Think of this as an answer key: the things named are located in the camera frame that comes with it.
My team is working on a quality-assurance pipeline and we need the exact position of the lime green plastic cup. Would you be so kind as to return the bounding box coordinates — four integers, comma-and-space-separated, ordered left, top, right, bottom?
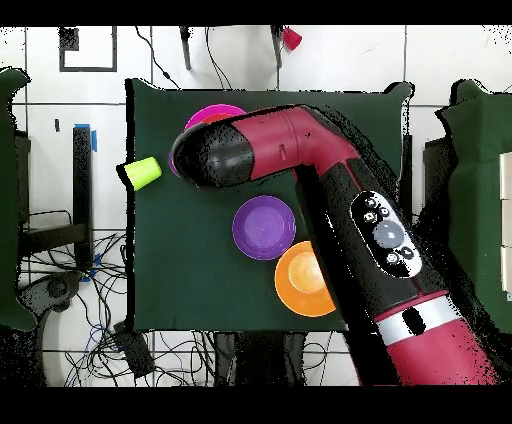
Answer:
123, 156, 163, 191

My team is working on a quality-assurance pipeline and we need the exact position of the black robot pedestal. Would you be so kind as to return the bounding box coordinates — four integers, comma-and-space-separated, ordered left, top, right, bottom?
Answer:
213, 331, 308, 387

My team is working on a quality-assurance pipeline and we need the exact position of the thin black cable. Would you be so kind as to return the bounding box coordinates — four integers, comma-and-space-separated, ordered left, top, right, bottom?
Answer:
204, 25, 234, 91

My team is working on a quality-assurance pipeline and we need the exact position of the dark green table cloth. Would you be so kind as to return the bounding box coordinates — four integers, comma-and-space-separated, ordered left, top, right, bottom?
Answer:
125, 77, 413, 334

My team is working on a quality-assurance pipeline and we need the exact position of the black metal stand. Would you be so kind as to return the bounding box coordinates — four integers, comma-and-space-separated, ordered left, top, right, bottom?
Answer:
400, 134, 414, 221
17, 126, 94, 270

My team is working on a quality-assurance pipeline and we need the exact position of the tangle of cables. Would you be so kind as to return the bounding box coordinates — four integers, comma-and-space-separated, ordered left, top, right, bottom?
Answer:
19, 209, 217, 387

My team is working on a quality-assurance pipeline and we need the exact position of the red plastic cup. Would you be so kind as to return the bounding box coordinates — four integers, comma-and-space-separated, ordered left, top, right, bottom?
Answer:
282, 26, 304, 52

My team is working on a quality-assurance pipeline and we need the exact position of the red plastic bowl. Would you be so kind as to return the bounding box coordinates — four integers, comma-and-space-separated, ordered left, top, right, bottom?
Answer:
199, 112, 235, 125

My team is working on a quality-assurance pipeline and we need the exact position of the large pink plastic bowl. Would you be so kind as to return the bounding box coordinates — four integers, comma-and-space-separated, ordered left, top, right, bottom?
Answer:
183, 103, 248, 131

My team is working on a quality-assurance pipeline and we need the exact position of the dark green side cloth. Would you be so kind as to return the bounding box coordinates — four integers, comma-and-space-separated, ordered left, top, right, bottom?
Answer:
435, 78, 512, 333
0, 67, 37, 333

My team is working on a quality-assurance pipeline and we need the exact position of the black power strip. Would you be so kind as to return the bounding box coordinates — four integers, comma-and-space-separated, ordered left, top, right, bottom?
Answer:
112, 321, 156, 379

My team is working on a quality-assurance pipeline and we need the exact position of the black cable with plug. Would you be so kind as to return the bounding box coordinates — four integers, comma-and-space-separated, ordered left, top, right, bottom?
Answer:
134, 25, 182, 90

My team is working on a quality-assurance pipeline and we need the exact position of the black tripod leg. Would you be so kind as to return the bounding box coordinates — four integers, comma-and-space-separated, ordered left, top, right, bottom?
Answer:
270, 25, 284, 69
179, 25, 194, 71

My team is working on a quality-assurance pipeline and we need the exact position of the blue tape strip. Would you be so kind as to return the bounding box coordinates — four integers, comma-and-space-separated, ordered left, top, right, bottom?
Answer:
74, 123, 98, 153

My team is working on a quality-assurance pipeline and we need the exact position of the purple plastic bowl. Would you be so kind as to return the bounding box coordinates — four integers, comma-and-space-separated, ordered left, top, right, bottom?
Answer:
231, 194, 297, 262

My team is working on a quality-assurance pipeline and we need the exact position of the large orange plastic bowl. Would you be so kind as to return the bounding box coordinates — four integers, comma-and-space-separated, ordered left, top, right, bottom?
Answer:
274, 240, 338, 318

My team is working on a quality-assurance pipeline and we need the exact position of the black square floor frame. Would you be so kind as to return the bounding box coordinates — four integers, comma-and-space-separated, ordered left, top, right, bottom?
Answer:
58, 25, 118, 73

